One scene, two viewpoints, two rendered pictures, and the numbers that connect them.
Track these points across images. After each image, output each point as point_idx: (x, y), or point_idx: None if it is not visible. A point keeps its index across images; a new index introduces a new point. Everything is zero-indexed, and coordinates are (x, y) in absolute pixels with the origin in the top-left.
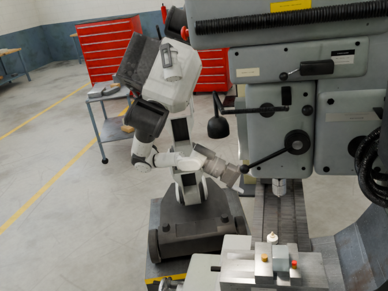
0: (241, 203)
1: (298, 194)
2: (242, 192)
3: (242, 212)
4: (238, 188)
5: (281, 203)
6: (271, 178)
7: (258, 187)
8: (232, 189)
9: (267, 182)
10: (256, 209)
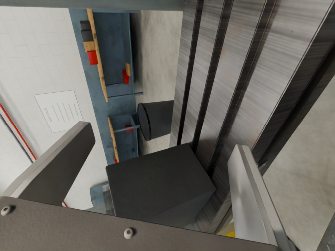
0: (317, 246)
1: (178, 99)
2: (238, 146)
3: (328, 233)
4: (239, 192)
5: (204, 87)
6: (187, 169)
7: (224, 181)
8: (281, 232)
9: (202, 175)
10: (271, 89)
